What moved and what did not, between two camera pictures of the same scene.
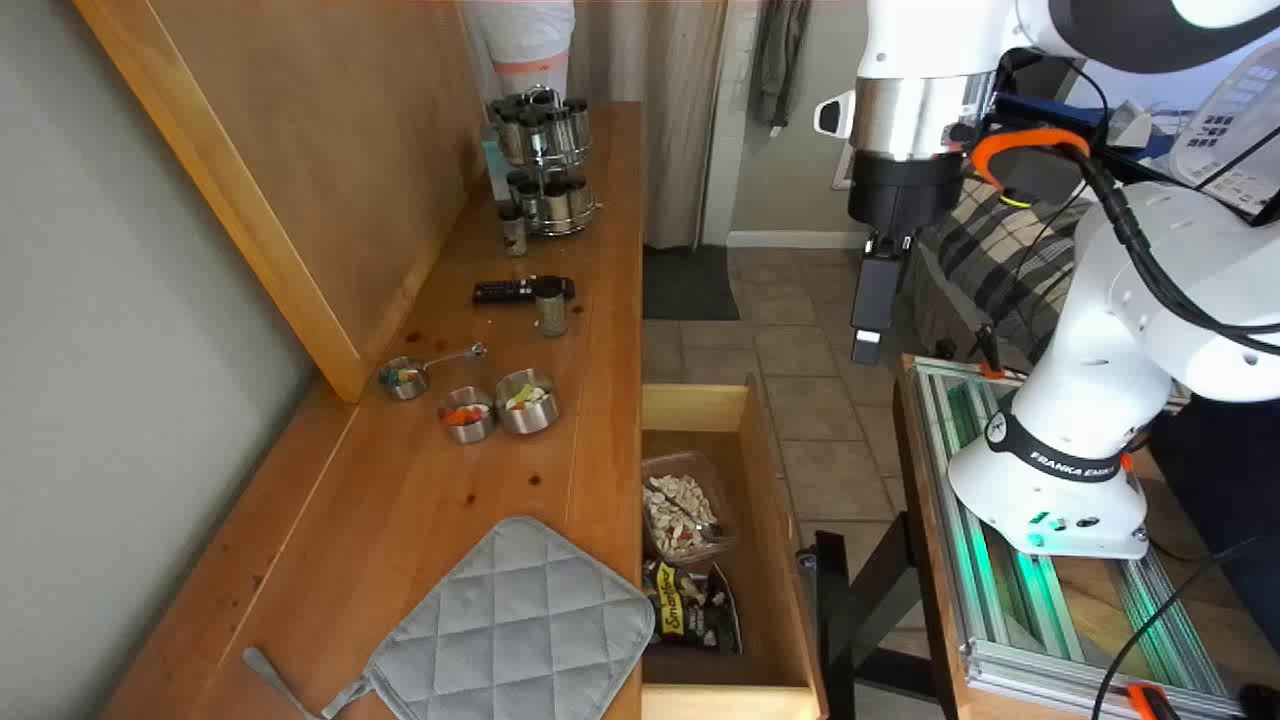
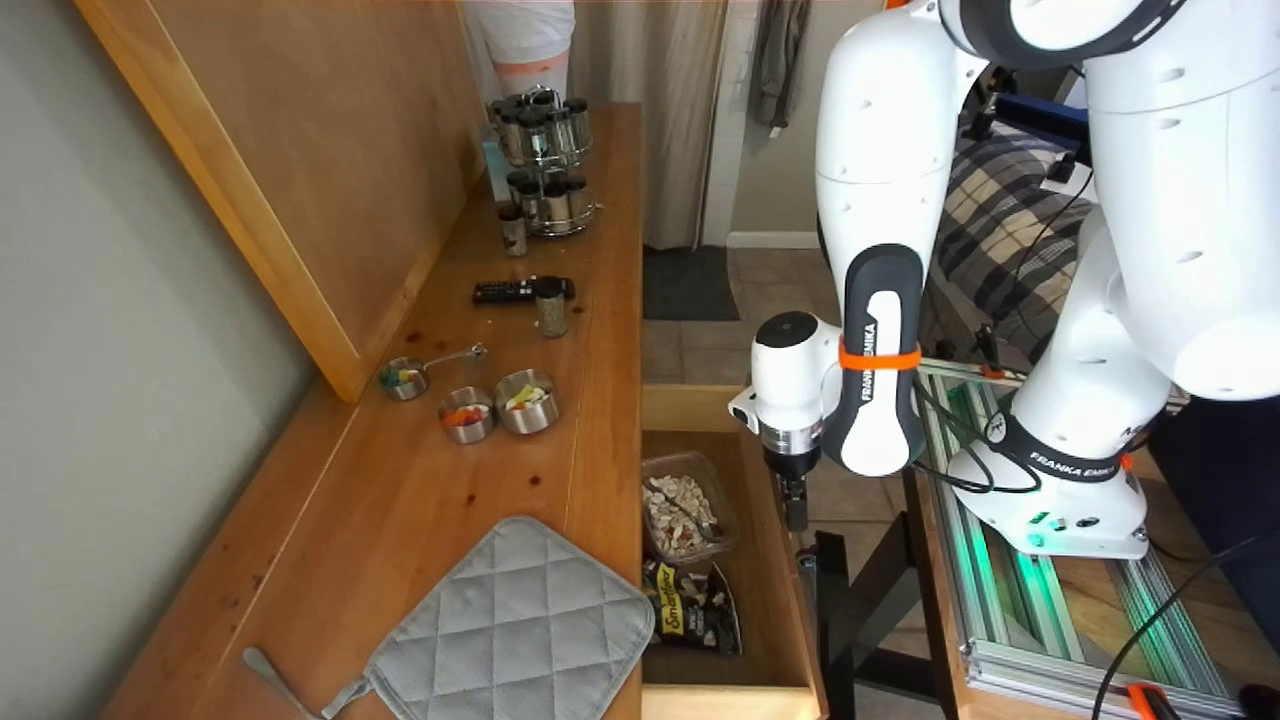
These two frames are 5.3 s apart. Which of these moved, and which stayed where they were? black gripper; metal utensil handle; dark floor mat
Moved: black gripper
Stayed: dark floor mat; metal utensil handle
